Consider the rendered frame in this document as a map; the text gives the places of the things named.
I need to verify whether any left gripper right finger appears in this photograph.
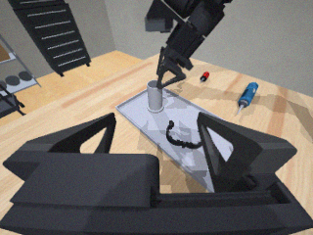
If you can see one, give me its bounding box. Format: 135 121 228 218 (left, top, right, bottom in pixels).
197 112 297 192

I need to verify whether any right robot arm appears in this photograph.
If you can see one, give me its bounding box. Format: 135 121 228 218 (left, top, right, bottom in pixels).
145 0 232 56

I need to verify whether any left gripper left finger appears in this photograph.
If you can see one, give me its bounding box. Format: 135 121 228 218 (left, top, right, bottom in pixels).
17 113 116 154

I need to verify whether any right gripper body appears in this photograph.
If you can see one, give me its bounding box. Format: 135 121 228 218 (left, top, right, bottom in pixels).
163 31 205 72

